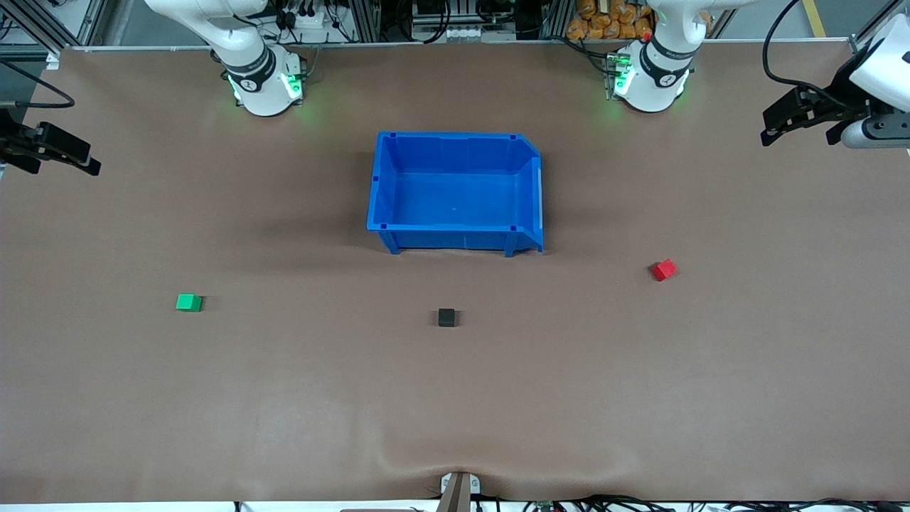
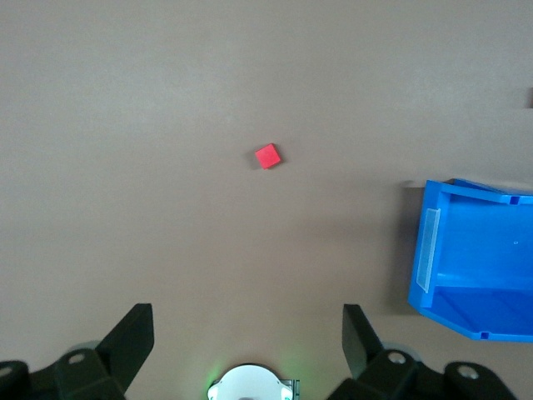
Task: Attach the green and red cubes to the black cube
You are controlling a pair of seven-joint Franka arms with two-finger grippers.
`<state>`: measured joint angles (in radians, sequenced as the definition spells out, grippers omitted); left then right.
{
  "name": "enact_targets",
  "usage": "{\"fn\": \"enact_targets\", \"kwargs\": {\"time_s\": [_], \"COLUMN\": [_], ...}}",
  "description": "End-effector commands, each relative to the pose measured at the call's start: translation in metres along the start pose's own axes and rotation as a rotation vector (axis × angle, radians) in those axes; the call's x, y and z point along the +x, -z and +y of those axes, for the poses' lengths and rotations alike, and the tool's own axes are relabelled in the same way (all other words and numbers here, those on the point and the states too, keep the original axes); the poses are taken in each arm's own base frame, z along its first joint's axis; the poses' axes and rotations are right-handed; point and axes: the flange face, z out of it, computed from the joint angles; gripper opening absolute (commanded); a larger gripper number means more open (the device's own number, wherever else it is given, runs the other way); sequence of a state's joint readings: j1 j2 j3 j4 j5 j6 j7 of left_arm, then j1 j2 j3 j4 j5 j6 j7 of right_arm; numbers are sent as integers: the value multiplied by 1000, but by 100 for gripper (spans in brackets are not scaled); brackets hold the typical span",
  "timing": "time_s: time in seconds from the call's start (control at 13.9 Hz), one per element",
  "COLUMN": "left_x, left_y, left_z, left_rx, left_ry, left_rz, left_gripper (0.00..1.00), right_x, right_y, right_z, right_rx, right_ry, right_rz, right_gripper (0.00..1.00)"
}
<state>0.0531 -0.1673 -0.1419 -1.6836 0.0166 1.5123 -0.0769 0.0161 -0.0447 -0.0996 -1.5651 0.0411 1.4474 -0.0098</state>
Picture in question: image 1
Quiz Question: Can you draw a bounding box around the aluminium profile strut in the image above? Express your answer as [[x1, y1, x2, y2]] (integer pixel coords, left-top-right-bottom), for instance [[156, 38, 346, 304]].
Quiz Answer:
[[0, 0, 107, 54], [850, 0, 910, 54]]

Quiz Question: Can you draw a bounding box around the small electronics box green light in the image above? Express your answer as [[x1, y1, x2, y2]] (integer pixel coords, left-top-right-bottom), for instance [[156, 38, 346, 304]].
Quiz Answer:
[[604, 51, 633, 100]]

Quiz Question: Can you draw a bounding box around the orange snack bag pile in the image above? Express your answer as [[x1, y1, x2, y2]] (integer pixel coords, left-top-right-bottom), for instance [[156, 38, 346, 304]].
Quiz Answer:
[[567, 0, 655, 41]]

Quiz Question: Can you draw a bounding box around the white power strip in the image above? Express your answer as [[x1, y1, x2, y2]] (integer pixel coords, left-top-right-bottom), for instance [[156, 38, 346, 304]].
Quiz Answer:
[[274, 6, 329, 31]]

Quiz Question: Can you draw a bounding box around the brown table mat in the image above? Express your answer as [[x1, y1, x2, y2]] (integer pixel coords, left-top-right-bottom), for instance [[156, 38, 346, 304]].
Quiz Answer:
[[0, 39, 910, 503]]

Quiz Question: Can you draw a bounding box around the blue plastic storage bin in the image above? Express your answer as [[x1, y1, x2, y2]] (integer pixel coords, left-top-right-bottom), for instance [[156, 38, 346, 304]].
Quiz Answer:
[[366, 130, 545, 258]]

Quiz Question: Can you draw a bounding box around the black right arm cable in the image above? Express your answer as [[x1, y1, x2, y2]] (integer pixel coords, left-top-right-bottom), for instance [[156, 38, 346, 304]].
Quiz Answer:
[[0, 60, 77, 110]]

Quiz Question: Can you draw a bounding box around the aluminium frame rack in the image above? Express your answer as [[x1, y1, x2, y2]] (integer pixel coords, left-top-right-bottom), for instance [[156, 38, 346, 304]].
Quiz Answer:
[[341, 0, 573, 45]]

